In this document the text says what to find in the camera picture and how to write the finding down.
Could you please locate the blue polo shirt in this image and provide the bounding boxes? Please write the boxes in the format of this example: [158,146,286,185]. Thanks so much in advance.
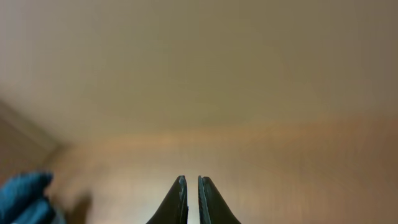
[1,171,67,224]

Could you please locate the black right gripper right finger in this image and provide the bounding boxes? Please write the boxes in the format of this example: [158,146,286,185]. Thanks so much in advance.
[198,176,241,224]

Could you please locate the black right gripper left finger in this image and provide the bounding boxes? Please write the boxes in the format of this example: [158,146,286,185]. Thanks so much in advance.
[147,175,188,224]

